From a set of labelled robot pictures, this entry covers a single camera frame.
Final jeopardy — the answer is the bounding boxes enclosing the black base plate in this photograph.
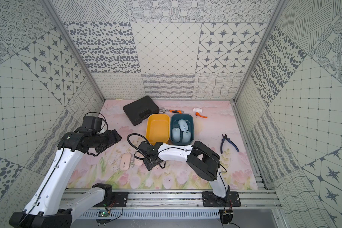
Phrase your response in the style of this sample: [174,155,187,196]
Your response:
[93,192,129,208]
[202,191,241,208]

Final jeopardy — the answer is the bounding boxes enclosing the aluminium mounting rail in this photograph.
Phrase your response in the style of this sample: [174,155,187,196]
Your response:
[79,190,287,228]

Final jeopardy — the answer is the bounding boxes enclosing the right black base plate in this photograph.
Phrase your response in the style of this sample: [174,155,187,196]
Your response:
[202,191,241,208]

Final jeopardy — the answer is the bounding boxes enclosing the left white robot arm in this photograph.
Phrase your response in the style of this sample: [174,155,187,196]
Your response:
[9,130,122,228]

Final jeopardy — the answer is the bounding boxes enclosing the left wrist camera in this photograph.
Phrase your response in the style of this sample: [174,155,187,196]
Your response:
[81,116,103,133]

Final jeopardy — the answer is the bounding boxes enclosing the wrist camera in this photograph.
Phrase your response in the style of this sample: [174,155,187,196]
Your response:
[138,142,163,157]
[81,116,103,133]

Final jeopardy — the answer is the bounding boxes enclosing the black plastic tool case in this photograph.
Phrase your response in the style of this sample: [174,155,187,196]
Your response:
[123,96,160,126]

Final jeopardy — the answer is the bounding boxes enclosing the floral pink table mat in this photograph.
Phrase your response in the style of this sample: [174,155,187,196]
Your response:
[67,100,258,190]

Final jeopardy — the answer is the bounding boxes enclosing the white orange pipe valve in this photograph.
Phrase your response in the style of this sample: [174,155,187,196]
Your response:
[193,108,208,119]

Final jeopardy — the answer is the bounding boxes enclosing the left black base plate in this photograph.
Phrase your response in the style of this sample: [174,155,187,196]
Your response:
[93,192,129,208]

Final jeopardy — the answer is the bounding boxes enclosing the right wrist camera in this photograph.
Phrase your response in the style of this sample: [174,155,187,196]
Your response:
[138,142,163,157]

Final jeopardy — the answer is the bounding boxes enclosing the pink mouse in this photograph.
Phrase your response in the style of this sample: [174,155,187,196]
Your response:
[120,153,132,171]
[135,158,143,166]

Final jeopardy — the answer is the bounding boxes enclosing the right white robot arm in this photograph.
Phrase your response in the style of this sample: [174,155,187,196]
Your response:
[136,141,228,198]

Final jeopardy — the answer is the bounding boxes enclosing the blue handled pliers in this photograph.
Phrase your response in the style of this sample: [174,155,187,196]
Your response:
[220,134,240,154]

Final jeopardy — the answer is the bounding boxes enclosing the teal storage box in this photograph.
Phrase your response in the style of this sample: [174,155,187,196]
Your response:
[170,114,195,145]

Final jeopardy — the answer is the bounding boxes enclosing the green circuit board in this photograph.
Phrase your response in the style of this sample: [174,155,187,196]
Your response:
[98,211,110,218]

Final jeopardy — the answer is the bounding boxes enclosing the right black controller board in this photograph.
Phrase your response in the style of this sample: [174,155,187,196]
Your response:
[219,209,233,224]

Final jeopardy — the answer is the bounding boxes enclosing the orange handled adjustable wrench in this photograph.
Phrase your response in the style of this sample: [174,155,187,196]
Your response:
[159,108,184,114]

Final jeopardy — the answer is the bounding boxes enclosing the yellow storage box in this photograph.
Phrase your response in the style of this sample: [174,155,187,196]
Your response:
[145,114,170,145]

